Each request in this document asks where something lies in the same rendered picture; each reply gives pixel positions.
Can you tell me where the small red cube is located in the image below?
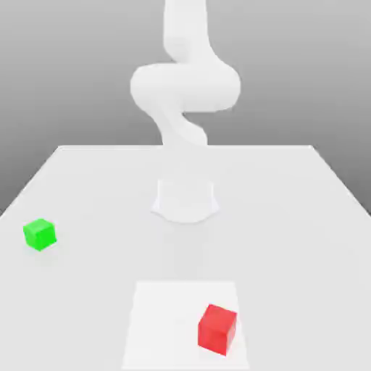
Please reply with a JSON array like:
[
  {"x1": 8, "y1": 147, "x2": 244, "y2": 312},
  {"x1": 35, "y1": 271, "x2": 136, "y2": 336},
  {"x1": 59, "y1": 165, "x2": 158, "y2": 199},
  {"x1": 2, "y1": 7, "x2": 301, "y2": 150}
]
[{"x1": 197, "y1": 303, "x2": 238, "y2": 357}]

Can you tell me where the small green cube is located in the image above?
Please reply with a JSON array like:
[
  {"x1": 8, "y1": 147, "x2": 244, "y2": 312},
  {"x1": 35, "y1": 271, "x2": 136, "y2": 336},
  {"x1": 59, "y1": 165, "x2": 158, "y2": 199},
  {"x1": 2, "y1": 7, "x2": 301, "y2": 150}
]
[{"x1": 22, "y1": 217, "x2": 58, "y2": 252}]

